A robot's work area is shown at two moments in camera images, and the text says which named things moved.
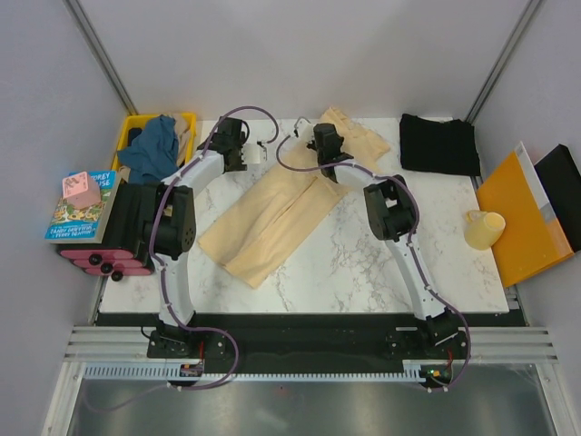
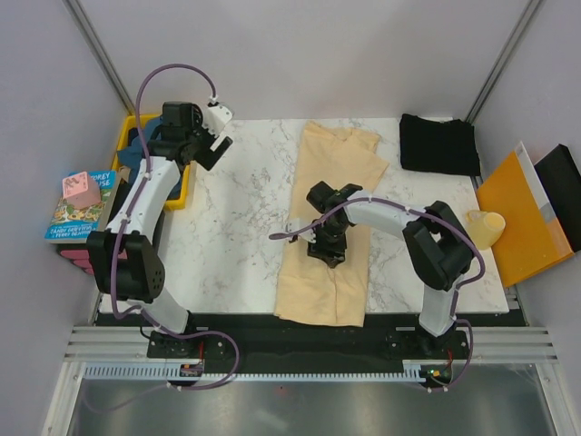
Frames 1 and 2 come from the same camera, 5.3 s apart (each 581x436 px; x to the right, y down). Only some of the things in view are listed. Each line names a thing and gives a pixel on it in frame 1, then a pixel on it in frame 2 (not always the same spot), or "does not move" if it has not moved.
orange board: (530, 243) does not move
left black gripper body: (240, 166) to (202, 143)
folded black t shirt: (436, 146) does not move
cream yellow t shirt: (274, 211) to (308, 290)
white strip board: (536, 185) does not move
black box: (561, 182) does not move
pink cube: (81, 191) does not move
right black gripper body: (311, 144) to (329, 237)
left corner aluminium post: (101, 56) does not move
